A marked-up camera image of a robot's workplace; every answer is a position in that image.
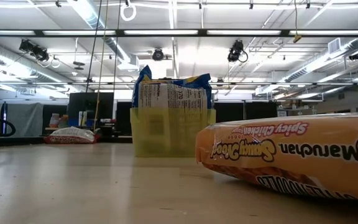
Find blue Maruchan soy sauce packet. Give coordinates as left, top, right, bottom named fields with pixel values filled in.
left=131, top=64, right=213, bottom=110
left=137, top=81, right=210, bottom=110

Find orange Maruchan noodle packet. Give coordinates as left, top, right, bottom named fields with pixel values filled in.
left=44, top=126, right=101, bottom=144
left=195, top=111, right=358, bottom=202

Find yellow translucent plastic bin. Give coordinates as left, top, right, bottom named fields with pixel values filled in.
left=129, top=107, right=216, bottom=158

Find narrow black partition panel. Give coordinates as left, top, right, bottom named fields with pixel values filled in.
left=116, top=101, right=133, bottom=136

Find round black ceiling spotlight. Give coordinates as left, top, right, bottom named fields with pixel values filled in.
left=152, top=48, right=165, bottom=62

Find wide black partition panel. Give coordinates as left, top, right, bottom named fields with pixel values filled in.
left=213, top=101, right=278, bottom=127

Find black monitor screen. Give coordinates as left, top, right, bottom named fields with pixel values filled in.
left=68, top=92, right=114, bottom=127

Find black overhead beam with lights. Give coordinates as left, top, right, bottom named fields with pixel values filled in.
left=0, top=28, right=358, bottom=38

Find orange and white containers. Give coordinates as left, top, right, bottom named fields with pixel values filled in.
left=48, top=113, right=70, bottom=129

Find black double ceiling spotlight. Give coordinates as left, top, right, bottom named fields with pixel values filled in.
left=19, top=39, right=50, bottom=62

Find grey fabric cover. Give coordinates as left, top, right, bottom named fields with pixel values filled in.
left=0, top=102, right=45, bottom=138

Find white ceiling air vent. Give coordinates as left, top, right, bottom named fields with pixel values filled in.
left=328, top=37, right=341, bottom=54

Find thin black hanging cable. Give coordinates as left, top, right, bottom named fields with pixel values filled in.
left=112, top=0, right=121, bottom=94

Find black ceiling spotlight with cable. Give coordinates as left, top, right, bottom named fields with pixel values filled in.
left=227, top=39, right=249, bottom=63

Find white hanging cable loop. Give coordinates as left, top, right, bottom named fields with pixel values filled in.
left=119, top=2, right=137, bottom=22

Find silver ventilation duct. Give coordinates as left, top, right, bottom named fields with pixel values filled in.
left=67, top=0, right=140, bottom=72

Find yellow hanging cable with plug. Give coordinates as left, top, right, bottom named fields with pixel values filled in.
left=293, top=0, right=303, bottom=44

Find black aluminium table frame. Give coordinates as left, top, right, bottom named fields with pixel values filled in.
left=0, top=133, right=135, bottom=149

